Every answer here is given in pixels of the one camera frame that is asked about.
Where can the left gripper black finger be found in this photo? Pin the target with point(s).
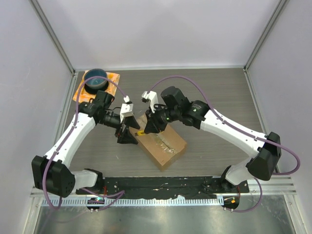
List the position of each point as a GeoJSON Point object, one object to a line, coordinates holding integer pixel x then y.
{"type": "Point", "coordinates": [130, 121]}
{"type": "Point", "coordinates": [130, 139]}

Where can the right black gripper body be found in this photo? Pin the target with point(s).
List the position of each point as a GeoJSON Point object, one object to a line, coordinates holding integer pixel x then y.
{"type": "Point", "coordinates": [162, 117]}

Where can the black round coaster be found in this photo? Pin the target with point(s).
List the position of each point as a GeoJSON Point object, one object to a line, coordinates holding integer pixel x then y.
{"type": "Point", "coordinates": [93, 89]}

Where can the aluminium frame rail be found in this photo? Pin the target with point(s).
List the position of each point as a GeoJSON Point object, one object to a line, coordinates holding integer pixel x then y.
{"type": "Point", "coordinates": [277, 185]}

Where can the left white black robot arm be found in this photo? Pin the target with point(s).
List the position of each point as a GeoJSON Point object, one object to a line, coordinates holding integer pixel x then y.
{"type": "Point", "coordinates": [51, 172]}

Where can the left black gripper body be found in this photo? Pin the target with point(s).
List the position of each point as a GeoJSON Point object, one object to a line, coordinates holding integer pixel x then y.
{"type": "Point", "coordinates": [119, 130]}

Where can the brown cardboard express box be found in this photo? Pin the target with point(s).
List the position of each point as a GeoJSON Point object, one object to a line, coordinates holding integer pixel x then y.
{"type": "Point", "coordinates": [164, 148]}

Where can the orange checkered cloth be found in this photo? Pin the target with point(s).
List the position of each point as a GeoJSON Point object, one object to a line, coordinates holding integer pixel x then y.
{"type": "Point", "coordinates": [84, 96]}

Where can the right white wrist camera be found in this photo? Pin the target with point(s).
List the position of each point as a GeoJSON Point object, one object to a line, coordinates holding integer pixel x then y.
{"type": "Point", "coordinates": [151, 97]}

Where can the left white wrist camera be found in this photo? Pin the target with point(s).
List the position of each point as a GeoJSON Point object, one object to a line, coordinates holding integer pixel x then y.
{"type": "Point", "coordinates": [126, 110]}

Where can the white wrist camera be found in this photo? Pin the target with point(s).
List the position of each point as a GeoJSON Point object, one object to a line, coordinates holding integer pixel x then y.
{"type": "Point", "coordinates": [151, 97]}
{"type": "Point", "coordinates": [126, 110]}

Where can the blue ceramic bowl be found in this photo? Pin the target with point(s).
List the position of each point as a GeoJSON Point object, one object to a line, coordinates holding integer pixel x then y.
{"type": "Point", "coordinates": [95, 76]}

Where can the yellow utility knife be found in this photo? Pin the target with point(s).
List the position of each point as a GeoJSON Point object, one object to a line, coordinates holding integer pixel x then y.
{"type": "Point", "coordinates": [140, 133]}

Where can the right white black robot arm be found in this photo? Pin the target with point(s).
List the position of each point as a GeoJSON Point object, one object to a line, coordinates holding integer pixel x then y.
{"type": "Point", "coordinates": [263, 155]}

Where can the white slotted cable duct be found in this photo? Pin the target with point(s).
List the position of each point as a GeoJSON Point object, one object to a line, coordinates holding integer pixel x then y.
{"type": "Point", "coordinates": [179, 201]}

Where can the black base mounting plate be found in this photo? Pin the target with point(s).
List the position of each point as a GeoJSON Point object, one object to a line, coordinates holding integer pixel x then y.
{"type": "Point", "coordinates": [191, 187]}

